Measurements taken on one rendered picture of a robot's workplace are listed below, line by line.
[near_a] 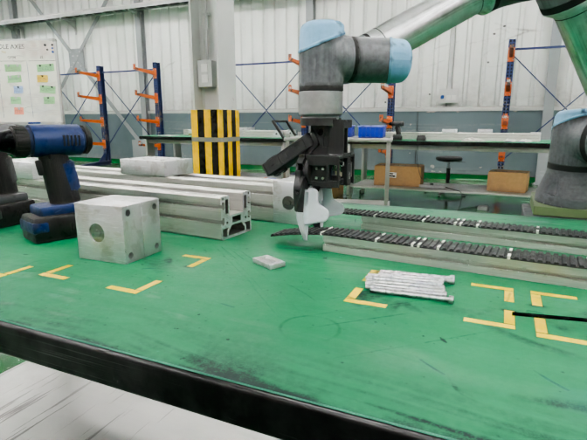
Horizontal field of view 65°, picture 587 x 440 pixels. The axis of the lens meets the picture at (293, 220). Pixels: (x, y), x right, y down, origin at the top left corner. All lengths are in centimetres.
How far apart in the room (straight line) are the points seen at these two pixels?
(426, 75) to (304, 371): 820
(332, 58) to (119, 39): 1111
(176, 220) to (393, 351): 59
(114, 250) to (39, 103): 577
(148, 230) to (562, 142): 96
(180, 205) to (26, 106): 573
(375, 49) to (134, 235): 50
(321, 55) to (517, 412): 57
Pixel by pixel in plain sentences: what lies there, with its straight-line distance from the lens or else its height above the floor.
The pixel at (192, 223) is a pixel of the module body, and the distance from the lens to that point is 93.
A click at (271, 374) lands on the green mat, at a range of 44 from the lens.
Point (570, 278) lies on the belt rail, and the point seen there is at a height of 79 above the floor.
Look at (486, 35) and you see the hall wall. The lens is 857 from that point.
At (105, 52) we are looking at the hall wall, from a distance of 1210.
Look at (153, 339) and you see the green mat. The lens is 53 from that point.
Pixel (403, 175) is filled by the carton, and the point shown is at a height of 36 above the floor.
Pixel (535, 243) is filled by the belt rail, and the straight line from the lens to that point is 93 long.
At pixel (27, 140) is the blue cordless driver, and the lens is 97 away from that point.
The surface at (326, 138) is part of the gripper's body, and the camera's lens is 80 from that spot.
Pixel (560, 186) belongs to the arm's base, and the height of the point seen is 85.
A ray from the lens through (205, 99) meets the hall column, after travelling 442.
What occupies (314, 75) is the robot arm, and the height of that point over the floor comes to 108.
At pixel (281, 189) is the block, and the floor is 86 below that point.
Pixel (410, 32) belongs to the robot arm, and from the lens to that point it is 99.
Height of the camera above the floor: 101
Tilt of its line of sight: 12 degrees down
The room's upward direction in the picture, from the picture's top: straight up
